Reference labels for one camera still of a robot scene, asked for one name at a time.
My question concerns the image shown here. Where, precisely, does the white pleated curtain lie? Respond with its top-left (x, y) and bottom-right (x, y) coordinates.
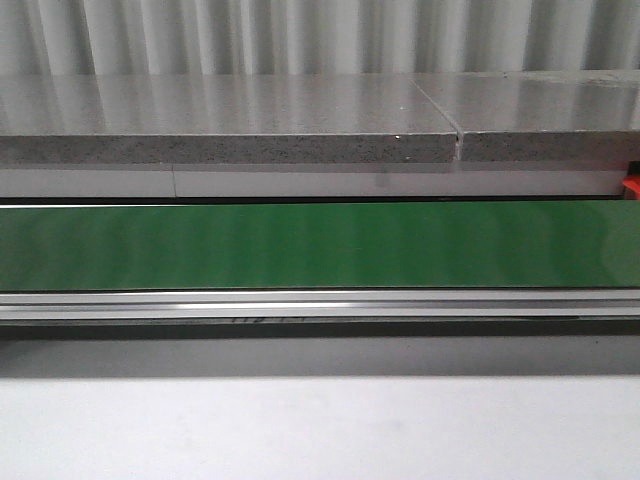
top-left (1, 1), bottom-right (639, 75)

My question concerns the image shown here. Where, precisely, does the grey stone slab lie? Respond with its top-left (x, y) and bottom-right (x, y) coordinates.
top-left (413, 70), bottom-right (639, 170)
top-left (1, 74), bottom-right (457, 165)

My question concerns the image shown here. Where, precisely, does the green conveyor belt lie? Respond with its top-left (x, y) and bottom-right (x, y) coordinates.
top-left (1, 200), bottom-right (639, 292)

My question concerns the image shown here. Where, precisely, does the grey stone slab left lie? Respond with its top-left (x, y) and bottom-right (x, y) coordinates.
top-left (1, 74), bottom-right (457, 165)

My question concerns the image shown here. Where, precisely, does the aluminium conveyor side rail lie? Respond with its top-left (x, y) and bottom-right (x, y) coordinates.
top-left (1, 288), bottom-right (639, 327)

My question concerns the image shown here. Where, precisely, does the red plastic tray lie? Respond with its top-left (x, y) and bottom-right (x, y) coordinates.
top-left (622, 174), bottom-right (640, 200)

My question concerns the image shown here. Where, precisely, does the grey stone slab right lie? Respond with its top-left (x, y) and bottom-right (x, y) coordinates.
top-left (413, 70), bottom-right (639, 170)

